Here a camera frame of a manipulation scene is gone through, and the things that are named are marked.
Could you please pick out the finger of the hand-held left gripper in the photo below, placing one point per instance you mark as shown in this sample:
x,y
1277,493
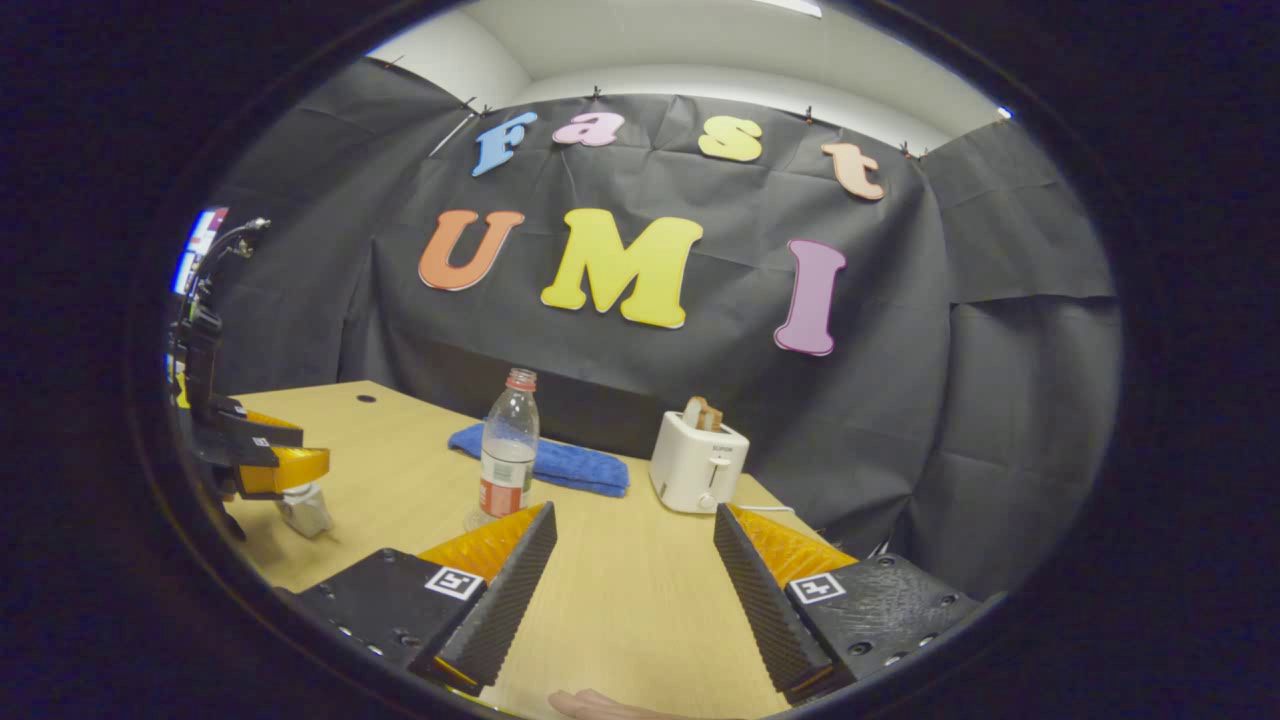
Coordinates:
x,y
255,430
285,470

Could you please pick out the ceiling light panel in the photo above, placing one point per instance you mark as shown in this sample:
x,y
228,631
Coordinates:
x,y
790,6

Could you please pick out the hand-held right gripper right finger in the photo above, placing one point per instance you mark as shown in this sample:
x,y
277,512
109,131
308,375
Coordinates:
x,y
765,610

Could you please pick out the light bread slice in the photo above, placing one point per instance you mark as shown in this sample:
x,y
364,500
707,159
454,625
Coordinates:
x,y
693,412

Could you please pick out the white porcelain teacup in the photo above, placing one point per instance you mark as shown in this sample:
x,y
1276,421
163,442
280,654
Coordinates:
x,y
305,512

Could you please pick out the computer monitor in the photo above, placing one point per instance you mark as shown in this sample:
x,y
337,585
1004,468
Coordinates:
x,y
200,250

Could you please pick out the brown toast slice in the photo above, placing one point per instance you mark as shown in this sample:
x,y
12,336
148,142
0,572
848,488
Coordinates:
x,y
711,417

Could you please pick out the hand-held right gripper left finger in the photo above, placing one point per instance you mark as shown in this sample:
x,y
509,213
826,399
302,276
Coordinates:
x,y
500,610

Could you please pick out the black backdrop cloth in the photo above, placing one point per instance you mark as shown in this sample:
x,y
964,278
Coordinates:
x,y
700,390

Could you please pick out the white toaster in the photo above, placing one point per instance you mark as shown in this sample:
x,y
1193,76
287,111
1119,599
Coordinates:
x,y
695,465

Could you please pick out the blue towel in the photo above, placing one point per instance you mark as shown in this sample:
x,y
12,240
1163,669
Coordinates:
x,y
580,468

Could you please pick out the clear plastic water bottle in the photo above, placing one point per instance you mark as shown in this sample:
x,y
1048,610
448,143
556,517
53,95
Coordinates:
x,y
508,450

